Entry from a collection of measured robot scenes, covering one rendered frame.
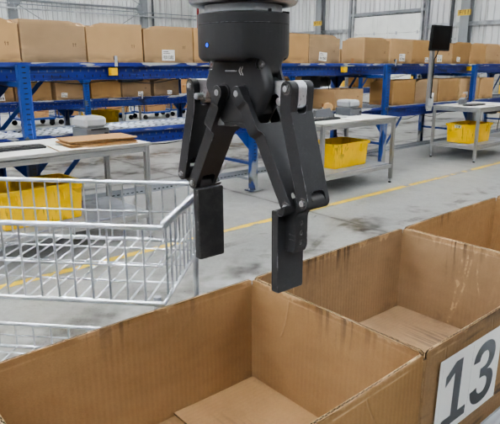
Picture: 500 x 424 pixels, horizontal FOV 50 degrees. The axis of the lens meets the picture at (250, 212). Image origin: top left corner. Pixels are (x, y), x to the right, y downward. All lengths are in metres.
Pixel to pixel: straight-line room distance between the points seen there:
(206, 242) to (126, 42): 4.99
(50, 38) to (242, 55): 4.76
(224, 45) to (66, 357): 0.41
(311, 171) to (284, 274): 0.09
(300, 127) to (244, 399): 0.51
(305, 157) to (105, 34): 5.01
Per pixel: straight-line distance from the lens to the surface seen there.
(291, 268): 0.45
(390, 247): 1.07
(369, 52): 8.01
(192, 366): 0.79
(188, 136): 0.52
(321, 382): 0.77
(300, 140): 0.41
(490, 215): 1.42
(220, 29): 0.43
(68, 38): 5.22
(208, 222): 0.52
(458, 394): 0.75
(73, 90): 9.73
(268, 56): 0.43
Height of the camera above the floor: 1.36
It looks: 15 degrees down
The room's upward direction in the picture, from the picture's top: straight up
